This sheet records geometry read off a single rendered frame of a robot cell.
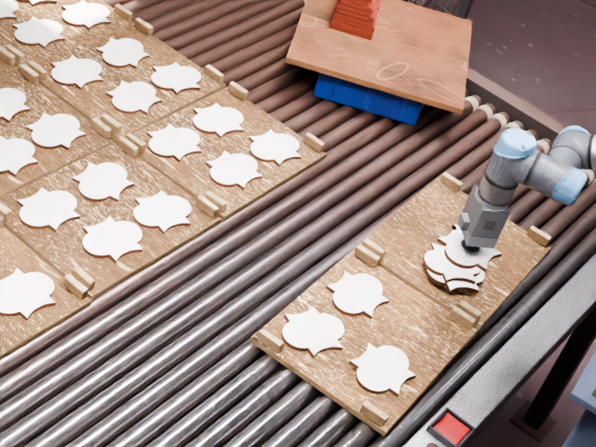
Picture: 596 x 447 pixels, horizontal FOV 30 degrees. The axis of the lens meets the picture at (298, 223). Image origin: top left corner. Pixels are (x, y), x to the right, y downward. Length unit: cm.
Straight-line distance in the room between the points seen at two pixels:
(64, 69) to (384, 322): 109
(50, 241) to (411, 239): 87
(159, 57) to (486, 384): 129
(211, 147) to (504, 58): 292
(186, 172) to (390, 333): 65
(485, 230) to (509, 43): 335
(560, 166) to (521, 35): 352
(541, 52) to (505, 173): 343
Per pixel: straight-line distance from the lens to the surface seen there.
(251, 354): 237
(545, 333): 268
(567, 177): 229
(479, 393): 247
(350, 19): 320
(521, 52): 564
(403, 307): 255
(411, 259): 268
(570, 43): 590
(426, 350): 248
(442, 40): 334
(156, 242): 252
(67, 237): 250
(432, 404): 241
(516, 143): 227
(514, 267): 278
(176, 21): 334
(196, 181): 271
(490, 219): 237
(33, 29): 312
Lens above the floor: 265
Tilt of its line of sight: 40 degrees down
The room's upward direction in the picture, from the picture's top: 17 degrees clockwise
